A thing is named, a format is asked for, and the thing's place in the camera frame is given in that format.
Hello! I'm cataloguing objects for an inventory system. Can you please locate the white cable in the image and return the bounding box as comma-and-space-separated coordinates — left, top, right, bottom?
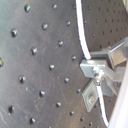
75, 0, 110, 128

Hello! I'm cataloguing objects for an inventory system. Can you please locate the white curved edge object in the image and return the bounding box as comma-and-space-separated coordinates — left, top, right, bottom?
108, 78, 128, 128

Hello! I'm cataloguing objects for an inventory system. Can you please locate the metal cable clip bracket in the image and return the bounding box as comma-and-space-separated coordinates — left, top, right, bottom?
80, 37, 128, 112

